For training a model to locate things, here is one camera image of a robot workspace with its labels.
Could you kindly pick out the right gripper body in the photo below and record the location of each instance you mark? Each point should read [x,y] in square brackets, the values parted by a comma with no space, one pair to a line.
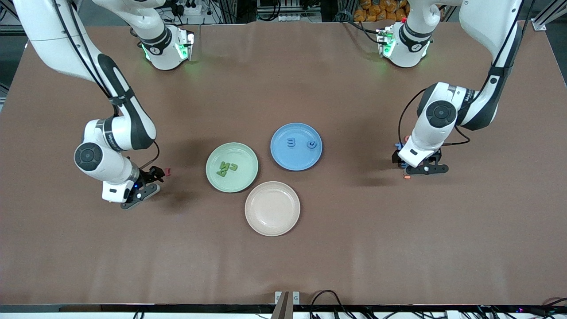
[146,176]

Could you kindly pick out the blue foam letter G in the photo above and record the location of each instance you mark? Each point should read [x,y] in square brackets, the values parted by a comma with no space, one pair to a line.
[312,145]

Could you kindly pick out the blue foam letter E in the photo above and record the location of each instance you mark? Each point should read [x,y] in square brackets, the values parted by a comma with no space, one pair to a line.
[290,142]

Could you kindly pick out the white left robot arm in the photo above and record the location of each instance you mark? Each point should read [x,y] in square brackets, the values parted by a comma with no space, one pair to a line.
[440,113]

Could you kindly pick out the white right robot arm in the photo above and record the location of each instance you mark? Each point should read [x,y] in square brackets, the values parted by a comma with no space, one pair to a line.
[88,156]

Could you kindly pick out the green plate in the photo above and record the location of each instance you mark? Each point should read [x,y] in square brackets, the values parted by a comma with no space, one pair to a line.
[241,181]

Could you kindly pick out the blue plate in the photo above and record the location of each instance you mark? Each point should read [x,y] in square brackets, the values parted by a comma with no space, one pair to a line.
[301,157]

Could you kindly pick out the pale pink plate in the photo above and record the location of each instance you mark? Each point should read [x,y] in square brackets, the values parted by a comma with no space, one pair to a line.
[272,208]

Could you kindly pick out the pile of orange objects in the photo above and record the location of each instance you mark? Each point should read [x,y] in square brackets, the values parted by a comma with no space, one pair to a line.
[376,9]

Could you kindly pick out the brown table cover mat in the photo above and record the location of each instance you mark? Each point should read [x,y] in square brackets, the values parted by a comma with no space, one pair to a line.
[283,266]

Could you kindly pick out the white power strip with plugs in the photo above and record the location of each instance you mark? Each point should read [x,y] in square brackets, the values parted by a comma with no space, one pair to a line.
[190,9]

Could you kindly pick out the long white power strip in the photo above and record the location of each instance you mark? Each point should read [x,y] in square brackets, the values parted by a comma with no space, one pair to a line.
[292,17]

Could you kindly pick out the silver metal bracket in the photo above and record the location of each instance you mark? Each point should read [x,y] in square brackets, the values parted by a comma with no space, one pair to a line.
[296,297]

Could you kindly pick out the brown wedge post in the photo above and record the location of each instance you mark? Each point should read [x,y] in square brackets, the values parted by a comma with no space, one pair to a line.
[281,308]

